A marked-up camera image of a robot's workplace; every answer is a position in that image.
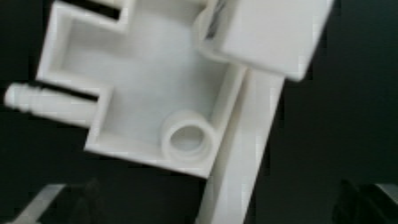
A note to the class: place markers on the white chair leg short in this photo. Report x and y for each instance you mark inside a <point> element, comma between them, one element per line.
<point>261,33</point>

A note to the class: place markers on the white chair seat tray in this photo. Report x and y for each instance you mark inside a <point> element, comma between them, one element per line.
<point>131,84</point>

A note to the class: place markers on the white front fence bar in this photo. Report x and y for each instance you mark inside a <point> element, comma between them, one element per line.
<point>229,185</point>

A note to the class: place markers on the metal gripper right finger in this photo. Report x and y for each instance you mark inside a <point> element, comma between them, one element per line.
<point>366,204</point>

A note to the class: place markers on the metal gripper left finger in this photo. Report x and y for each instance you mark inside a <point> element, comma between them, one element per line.
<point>66,204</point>

